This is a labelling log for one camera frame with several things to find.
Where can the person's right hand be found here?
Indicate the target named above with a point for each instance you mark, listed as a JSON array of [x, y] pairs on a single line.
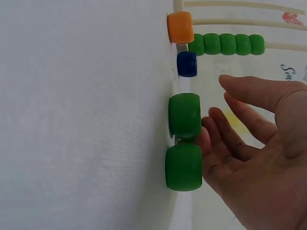
[[266, 182]]

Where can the person's right thumb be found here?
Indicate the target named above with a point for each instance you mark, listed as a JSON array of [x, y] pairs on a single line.
[[254, 91]]

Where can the green bead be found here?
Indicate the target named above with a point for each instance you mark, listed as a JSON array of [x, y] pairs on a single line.
[[243, 44], [212, 44], [183, 167], [197, 45], [257, 44], [184, 115], [227, 44]]

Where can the dark blue bead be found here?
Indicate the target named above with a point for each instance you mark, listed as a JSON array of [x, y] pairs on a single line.
[[187, 64]]

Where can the beige rack with rods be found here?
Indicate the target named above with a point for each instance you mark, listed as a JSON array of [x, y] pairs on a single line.
[[223, 22]]

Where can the orange bead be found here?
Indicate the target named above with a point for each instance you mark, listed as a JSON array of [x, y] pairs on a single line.
[[181, 27]]

